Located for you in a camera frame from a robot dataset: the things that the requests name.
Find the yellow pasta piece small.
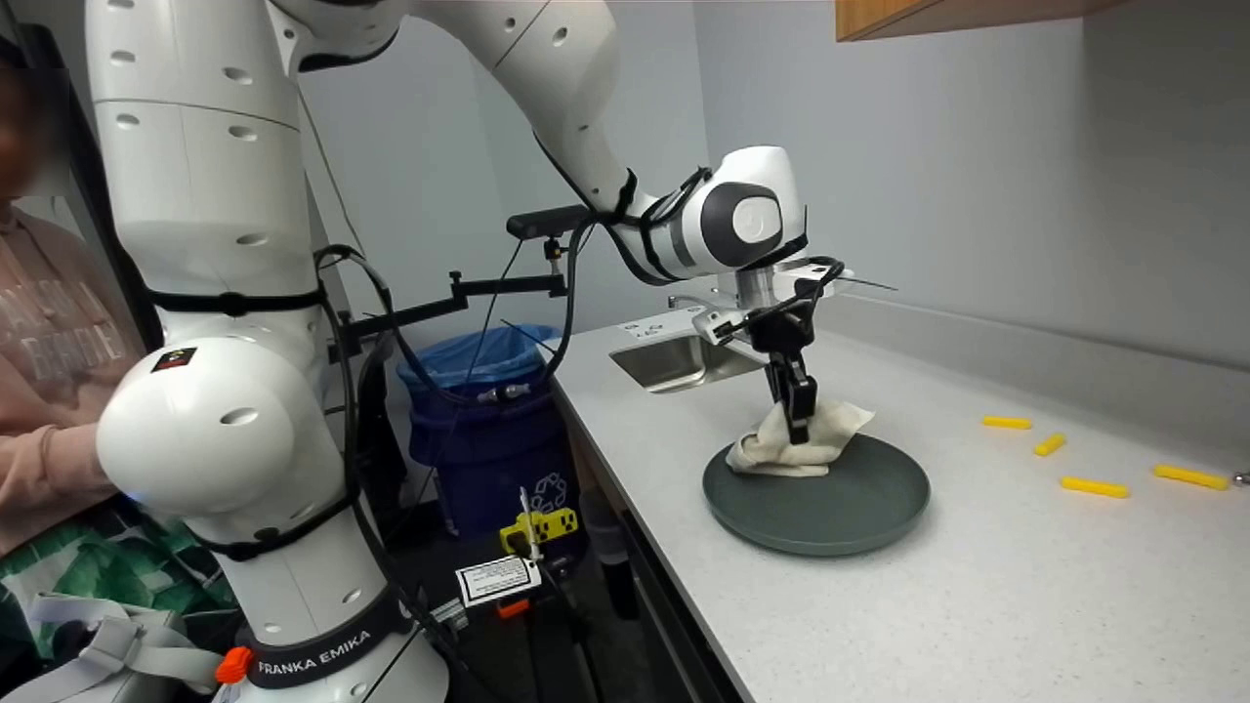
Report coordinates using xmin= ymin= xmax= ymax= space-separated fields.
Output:
xmin=1031 ymin=432 xmax=1065 ymax=458

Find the yellow pasta piece far left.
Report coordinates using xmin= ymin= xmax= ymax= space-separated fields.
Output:
xmin=982 ymin=412 xmax=1031 ymax=432

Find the person in pink sweater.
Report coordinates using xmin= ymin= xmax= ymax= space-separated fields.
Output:
xmin=0 ymin=62 xmax=250 ymax=678

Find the white label plate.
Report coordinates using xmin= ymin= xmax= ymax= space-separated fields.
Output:
xmin=457 ymin=557 xmax=543 ymax=608

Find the steel sink basin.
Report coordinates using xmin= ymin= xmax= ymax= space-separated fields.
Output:
xmin=613 ymin=337 xmax=758 ymax=394

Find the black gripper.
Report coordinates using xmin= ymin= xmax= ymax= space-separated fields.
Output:
xmin=747 ymin=296 xmax=816 ymax=445

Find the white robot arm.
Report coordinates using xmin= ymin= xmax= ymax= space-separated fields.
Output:
xmin=87 ymin=0 xmax=803 ymax=703

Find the blue trash bin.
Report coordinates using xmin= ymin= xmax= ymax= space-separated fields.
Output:
xmin=403 ymin=325 xmax=574 ymax=539

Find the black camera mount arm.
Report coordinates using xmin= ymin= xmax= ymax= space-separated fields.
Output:
xmin=311 ymin=242 xmax=571 ymax=358

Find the yellow black label tag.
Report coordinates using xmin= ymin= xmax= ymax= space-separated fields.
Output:
xmin=499 ymin=509 xmax=578 ymax=557

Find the yellow pasta piece front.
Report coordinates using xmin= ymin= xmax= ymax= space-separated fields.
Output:
xmin=1057 ymin=474 xmax=1131 ymax=498

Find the dark green plate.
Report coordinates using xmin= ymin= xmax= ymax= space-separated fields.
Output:
xmin=702 ymin=432 xmax=931 ymax=557

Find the grey cloth strap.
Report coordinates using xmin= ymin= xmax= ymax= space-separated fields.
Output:
xmin=25 ymin=606 xmax=228 ymax=703

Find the white towel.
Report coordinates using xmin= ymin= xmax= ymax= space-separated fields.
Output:
xmin=728 ymin=403 xmax=871 ymax=480

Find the wooden wall cabinet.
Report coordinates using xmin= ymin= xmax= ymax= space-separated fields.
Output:
xmin=833 ymin=0 xmax=1121 ymax=44

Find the black camera on mount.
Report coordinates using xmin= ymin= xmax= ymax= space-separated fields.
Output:
xmin=505 ymin=208 xmax=595 ymax=238

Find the yellow pasta piece right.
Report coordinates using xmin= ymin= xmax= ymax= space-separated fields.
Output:
xmin=1152 ymin=466 xmax=1230 ymax=492

